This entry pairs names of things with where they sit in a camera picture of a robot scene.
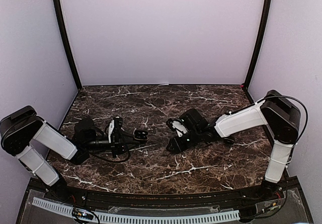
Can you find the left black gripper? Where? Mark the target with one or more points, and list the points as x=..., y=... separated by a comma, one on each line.
x=119, y=146

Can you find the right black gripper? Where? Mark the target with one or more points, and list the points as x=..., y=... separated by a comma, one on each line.
x=178, y=146

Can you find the black charging case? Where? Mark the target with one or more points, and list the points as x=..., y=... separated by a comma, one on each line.
x=140, y=135
x=228, y=141

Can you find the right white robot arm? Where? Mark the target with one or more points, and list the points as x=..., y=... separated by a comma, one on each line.
x=275, y=111

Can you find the black closed charging case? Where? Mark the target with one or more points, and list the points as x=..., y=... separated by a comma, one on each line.
x=228, y=141

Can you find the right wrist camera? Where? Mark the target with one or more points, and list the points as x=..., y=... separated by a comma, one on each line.
x=177, y=126

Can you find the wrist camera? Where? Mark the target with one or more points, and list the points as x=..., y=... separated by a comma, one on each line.
x=177, y=126
x=113, y=131

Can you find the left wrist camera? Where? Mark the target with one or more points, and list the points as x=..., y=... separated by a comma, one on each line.
x=113, y=131

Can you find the black front rail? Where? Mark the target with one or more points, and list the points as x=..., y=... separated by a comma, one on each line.
x=101, y=199

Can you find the white slotted cable duct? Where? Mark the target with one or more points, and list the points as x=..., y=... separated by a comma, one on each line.
x=136, y=215

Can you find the left black frame post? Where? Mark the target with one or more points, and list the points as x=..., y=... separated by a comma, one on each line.
x=66, y=43

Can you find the black frame post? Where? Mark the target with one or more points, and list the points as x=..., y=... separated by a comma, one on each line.
x=258, y=44
x=66, y=43

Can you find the right black frame post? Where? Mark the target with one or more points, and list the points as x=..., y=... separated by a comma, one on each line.
x=258, y=44

